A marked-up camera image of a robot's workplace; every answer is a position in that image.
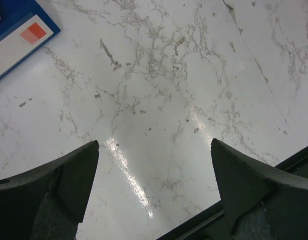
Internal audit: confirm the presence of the blue binder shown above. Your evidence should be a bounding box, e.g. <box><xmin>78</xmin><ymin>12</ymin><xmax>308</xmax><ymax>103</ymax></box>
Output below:
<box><xmin>0</xmin><ymin>0</ymin><xmax>61</xmax><ymax>79</ymax></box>

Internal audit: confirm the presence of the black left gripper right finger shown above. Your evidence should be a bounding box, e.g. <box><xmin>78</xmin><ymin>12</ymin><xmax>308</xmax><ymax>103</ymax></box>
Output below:
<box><xmin>211</xmin><ymin>139</ymin><xmax>308</xmax><ymax>240</ymax></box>

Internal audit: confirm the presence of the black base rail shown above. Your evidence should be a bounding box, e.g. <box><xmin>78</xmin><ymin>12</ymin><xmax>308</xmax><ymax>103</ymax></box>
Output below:
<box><xmin>163</xmin><ymin>139</ymin><xmax>308</xmax><ymax>240</ymax></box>

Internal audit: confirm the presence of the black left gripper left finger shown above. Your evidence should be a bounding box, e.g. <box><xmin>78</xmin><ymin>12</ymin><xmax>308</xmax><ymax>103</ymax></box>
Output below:
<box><xmin>0</xmin><ymin>140</ymin><xmax>99</xmax><ymax>240</ymax></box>

